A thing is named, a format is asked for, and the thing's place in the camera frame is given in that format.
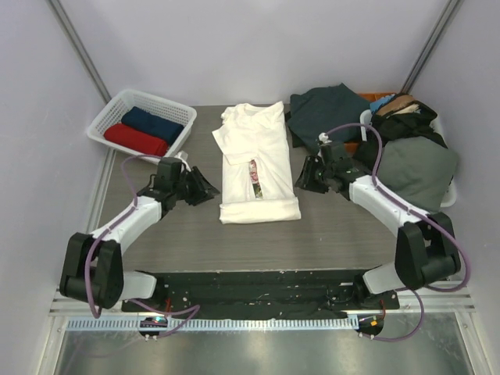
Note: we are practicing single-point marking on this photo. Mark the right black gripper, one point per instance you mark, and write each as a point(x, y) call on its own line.
point(315, 175)

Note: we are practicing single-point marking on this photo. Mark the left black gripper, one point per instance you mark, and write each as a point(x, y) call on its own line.
point(204, 191)

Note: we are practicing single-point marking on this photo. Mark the white floral print t-shirt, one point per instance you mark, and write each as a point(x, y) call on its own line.
point(257, 185)

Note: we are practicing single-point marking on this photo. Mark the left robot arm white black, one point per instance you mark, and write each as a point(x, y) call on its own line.
point(113, 242)

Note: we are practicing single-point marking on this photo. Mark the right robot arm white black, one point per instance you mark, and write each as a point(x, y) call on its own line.
point(425, 250)

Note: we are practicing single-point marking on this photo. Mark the orange plastic tray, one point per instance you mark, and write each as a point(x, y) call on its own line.
point(371, 97)

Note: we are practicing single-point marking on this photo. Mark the dark teal folded t-shirt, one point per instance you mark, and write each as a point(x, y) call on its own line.
point(319, 110)

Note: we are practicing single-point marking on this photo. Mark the white plastic laundry bin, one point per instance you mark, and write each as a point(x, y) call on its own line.
point(450, 196)

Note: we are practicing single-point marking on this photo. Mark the white plastic lattice basket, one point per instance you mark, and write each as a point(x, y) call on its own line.
point(125, 100)

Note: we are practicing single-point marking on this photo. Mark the rolled red t-shirt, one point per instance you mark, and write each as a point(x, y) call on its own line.
point(128, 137)

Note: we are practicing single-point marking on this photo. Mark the rolled navy blue t-shirt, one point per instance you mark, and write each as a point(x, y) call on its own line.
point(153, 125)

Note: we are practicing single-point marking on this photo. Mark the blue cloth in bin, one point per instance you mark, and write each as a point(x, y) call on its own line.
point(381, 102)

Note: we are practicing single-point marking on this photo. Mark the grey green t-shirt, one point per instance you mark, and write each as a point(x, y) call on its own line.
point(418, 170)

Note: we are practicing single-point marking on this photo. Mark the tan beige garment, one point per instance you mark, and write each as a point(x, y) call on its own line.
point(398, 102)

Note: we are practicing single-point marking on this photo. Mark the black crumpled garment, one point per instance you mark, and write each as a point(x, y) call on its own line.
point(392, 127)

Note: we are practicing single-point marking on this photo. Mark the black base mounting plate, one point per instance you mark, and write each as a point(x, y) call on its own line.
point(254, 295)

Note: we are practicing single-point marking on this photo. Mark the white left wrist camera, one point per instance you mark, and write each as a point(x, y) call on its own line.
point(183, 157)

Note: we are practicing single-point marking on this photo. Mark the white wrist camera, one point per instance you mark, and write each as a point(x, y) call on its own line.
point(323, 140)
point(183, 157)

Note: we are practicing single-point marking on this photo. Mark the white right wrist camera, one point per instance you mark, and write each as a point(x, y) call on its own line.
point(323, 140)

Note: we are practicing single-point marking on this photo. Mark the slotted white cable duct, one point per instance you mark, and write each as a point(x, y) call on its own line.
point(158, 323)

